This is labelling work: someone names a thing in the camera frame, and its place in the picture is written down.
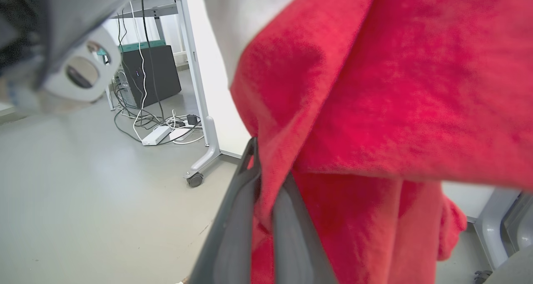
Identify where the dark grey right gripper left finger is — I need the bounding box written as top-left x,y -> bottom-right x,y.
189,137 -> 262,284

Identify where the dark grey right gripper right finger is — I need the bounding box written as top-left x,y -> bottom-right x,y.
272,172 -> 339,284

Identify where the red fleece clothing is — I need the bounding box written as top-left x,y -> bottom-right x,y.
230,0 -> 533,284

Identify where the grey partition foot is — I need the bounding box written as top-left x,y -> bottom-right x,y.
502,192 -> 533,252
183,116 -> 222,180
474,187 -> 522,271

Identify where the white power adapter box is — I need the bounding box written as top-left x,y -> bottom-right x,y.
169,127 -> 193,141

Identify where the white power strip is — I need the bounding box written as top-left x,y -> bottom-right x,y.
142,125 -> 173,146

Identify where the black computer tower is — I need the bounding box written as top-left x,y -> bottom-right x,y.
120,45 -> 182,109

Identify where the teal flat box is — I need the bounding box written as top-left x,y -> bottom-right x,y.
118,42 -> 164,52

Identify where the long white cable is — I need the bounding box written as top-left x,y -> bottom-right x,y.
128,1 -> 147,142

